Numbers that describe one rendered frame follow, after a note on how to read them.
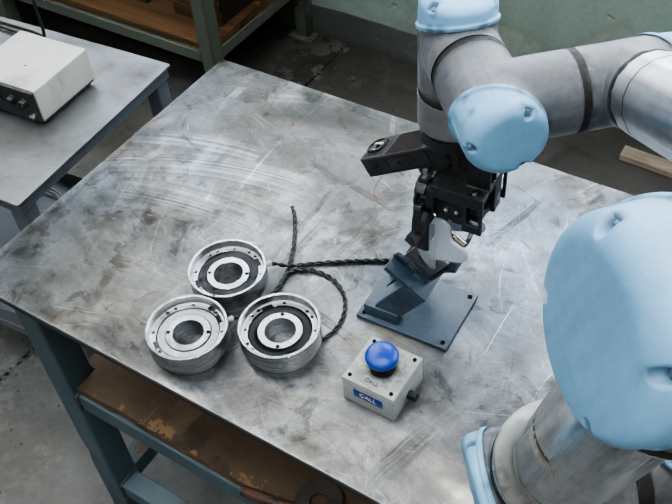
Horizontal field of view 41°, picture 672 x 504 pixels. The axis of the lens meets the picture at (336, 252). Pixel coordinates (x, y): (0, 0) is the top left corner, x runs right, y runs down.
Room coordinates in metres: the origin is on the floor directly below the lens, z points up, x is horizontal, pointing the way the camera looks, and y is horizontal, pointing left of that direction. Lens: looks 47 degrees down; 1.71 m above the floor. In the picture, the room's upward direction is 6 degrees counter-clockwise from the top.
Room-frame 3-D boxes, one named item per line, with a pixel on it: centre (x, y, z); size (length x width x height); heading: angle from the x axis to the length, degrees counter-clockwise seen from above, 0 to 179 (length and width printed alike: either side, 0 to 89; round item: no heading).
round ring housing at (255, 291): (0.82, 0.15, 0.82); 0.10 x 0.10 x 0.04
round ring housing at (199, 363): (0.72, 0.20, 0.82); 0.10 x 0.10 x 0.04
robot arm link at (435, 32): (0.72, -0.14, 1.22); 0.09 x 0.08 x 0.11; 6
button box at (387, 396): (0.62, -0.04, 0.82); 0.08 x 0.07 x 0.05; 53
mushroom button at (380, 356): (0.63, -0.04, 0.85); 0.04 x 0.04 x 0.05
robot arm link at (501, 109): (0.63, -0.16, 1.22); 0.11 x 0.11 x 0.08; 6
